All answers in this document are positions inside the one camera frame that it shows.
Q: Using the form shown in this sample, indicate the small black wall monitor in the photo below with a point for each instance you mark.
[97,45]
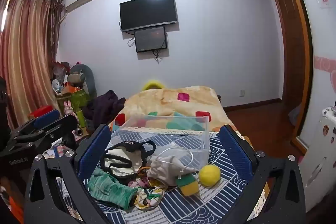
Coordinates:
[151,39]

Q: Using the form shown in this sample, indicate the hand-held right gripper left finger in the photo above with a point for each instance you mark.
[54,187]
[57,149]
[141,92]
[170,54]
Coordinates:
[94,151]

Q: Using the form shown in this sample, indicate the white wall switch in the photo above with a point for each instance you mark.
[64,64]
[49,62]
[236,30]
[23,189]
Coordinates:
[325,3]

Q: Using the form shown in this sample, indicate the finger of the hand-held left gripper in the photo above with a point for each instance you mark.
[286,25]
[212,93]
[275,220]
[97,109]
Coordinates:
[61,124]
[47,117]

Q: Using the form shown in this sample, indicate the dark purple garment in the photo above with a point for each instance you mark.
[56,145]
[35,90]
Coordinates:
[105,107]

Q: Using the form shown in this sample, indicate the green cardboard box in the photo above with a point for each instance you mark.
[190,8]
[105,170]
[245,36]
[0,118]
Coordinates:
[76,99]

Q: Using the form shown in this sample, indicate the clear plastic storage box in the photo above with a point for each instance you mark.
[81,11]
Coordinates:
[181,140]

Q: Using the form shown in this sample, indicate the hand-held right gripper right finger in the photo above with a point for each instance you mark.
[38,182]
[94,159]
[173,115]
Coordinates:
[236,154]

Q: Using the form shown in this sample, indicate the orange patterned cloth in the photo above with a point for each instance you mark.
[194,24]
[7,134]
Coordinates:
[10,203]

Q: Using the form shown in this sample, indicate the floral patterned cloth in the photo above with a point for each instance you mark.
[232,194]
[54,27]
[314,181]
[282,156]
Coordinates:
[149,196]

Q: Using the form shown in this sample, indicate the yellow plush object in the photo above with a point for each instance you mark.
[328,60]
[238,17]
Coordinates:
[153,84]

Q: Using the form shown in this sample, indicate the pile of plastic bags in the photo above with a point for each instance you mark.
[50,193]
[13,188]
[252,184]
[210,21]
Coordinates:
[61,70]

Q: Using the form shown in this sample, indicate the pink wall border sticker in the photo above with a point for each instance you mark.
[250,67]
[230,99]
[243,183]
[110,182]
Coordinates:
[325,64]

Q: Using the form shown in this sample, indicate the orange blanket with coloured squares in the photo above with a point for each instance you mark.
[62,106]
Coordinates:
[157,100]

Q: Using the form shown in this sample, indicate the striped orange curtain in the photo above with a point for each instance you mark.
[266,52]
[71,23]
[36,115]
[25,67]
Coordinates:
[23,56]

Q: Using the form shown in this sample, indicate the white appliance with stickers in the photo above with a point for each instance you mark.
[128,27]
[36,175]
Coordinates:
[320,155]

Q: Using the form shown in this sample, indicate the blue wave patterned sheet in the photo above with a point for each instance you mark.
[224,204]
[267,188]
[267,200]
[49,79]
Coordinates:
[199,208]

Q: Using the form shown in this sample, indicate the wooden door frame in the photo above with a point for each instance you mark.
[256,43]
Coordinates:
[294,56]

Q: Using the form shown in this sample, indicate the yellow felt ball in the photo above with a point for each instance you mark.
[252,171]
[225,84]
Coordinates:
[210,175]

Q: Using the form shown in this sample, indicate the grey plush toy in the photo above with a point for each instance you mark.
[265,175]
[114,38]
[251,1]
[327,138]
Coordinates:
[81,74]

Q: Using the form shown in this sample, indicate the pink bunny figure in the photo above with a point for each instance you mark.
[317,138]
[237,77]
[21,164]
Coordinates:
[69,108]

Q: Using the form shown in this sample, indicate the white wall outlet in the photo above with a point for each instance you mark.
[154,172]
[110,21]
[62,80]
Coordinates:
[242,93]

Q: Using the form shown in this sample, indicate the large black wall television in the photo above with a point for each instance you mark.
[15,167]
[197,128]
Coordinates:
[147,12]

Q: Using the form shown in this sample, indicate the green ribbed cloth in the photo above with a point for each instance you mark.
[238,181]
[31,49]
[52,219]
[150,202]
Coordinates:
[110,188]

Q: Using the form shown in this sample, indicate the red box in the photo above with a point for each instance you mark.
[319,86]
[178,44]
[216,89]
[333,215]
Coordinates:
[43,111]

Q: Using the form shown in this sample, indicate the green bottle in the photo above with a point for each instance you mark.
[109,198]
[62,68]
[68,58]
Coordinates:
[80,117]

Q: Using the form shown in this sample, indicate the yellow green sponge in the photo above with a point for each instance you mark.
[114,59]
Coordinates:
[187,186]

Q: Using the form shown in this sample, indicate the black and white fabric cap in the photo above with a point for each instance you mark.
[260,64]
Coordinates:
[118,161]

